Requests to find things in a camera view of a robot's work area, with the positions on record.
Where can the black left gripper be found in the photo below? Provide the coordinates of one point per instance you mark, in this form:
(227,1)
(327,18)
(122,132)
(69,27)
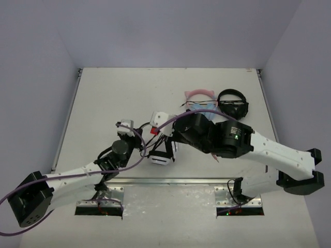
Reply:
(136,138)

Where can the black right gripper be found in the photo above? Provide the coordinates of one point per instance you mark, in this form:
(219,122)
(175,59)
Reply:
(175,137)

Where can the white black headphones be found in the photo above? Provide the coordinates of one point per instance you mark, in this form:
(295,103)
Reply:
(161,150)

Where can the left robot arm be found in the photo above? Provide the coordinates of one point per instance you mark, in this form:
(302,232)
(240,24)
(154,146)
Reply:
(38,195)

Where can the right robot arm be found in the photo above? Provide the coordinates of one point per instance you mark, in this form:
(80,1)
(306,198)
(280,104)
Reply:
(289,169)

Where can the pink blue cat headphones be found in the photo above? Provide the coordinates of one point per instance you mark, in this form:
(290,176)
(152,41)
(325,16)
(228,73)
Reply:
(200,99)

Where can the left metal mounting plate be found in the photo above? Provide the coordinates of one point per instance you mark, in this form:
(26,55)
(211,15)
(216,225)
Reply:
(114,197)

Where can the metal mounting plate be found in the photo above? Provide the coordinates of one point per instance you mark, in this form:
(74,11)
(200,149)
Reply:
(224,200)
(114,197)

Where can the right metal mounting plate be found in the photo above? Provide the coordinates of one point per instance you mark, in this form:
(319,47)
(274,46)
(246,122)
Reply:
(224,200)

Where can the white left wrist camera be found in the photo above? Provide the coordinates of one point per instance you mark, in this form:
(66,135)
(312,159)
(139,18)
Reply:
(125,127)

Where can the aluminium table edge rail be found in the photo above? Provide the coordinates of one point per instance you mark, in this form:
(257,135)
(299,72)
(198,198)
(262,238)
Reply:
(170,181)

